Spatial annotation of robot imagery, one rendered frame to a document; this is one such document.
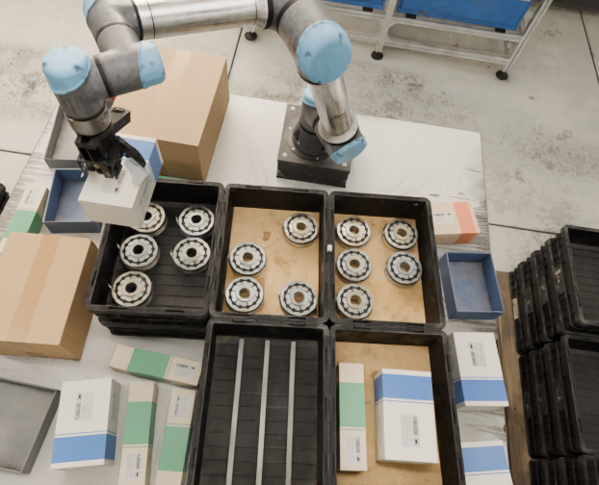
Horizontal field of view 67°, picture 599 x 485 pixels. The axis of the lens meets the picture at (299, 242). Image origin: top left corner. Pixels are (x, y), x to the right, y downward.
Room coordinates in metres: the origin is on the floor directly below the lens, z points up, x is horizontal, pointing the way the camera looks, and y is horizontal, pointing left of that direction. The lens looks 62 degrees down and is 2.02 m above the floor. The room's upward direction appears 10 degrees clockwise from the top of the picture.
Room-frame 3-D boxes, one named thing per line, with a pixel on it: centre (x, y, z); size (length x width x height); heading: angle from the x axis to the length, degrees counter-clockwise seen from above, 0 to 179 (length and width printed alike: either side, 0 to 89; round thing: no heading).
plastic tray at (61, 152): (0.97, 0.81, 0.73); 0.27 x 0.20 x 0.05; 11
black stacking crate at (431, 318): (0.59, -0.23, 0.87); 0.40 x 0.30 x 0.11; 7
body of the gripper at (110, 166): (0.55, 0.44, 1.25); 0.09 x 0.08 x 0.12; 2
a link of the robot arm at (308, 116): (1.05, 0.01, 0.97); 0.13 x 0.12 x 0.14; 36
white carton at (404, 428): (0.20, -0.32, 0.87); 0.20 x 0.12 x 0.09; 6
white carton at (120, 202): (0.58, 0.44, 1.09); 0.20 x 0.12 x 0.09; 2
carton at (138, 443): (0.06, 0.31, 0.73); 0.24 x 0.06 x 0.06; 12
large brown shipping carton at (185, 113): (1.06, 0.51, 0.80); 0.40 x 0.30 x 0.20; 1
